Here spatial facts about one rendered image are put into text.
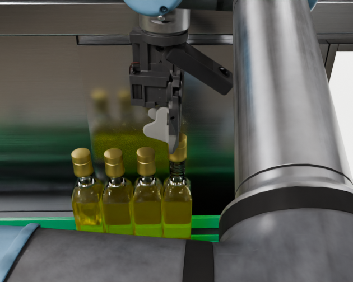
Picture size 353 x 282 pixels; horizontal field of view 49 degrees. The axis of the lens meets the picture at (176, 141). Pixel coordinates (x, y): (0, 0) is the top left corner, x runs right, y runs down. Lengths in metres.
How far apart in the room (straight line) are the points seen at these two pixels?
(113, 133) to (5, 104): 0.23
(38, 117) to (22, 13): 0.23
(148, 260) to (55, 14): 0.62
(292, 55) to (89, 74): 0.53
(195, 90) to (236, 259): 0.61
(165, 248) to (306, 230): 0.07
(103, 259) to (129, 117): 0.64
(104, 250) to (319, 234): 0.10
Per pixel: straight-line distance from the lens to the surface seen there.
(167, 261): 0.18
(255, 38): 0.33
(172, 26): 0.57
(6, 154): 0.97
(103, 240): 0.20
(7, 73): 0.86
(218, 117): 0.81
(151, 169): 0.72
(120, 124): 0.82
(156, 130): 0.65
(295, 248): 0.19
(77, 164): 0.72
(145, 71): 0.62
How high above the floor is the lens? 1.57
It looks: 33 degrees down
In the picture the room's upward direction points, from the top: straight up
